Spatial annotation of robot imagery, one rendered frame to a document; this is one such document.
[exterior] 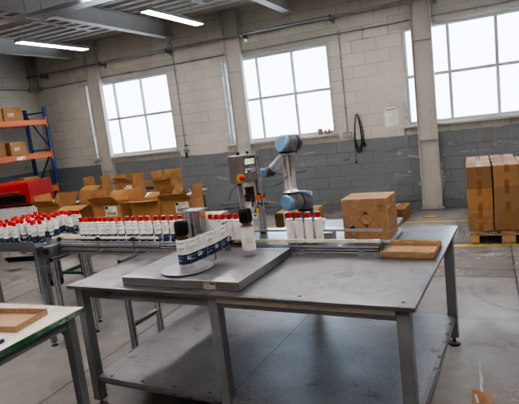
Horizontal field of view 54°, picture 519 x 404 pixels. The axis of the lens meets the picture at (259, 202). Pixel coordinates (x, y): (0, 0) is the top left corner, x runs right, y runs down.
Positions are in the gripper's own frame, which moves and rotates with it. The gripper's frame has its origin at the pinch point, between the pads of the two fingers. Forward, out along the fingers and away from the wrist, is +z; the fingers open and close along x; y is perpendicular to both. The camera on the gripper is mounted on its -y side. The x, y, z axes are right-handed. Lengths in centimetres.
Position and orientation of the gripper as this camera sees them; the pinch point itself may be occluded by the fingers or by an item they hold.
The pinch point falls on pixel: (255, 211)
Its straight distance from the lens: 398.9
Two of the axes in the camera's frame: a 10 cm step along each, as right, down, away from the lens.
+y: -9.1, 0.4, 4.1
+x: -4.0, 1.9, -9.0
